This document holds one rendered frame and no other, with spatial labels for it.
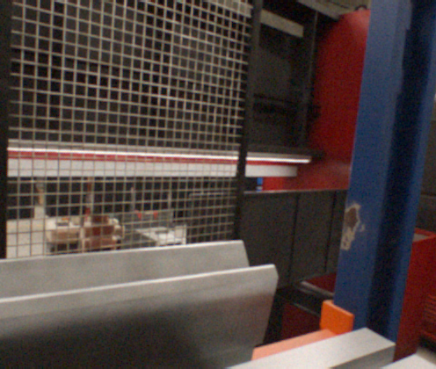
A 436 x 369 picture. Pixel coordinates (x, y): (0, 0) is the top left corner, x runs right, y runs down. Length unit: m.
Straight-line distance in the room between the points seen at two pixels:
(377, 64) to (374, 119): 0.04
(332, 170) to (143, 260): 2.19
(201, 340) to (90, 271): 0.05
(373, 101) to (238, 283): 0.18
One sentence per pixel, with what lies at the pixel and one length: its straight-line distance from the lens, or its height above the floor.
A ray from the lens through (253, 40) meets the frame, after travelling 1.13.
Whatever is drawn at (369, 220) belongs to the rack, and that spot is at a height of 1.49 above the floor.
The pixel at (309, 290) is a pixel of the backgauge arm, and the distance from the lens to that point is 1.99.
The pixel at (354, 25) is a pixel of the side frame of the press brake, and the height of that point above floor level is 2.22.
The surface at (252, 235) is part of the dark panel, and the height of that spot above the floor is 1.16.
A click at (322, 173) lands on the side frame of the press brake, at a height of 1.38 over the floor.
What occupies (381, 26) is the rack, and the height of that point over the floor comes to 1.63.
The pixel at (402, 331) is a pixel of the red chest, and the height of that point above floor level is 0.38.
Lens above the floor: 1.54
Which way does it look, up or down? 7 degrees down
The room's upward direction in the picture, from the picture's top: 5 degrees clockwise
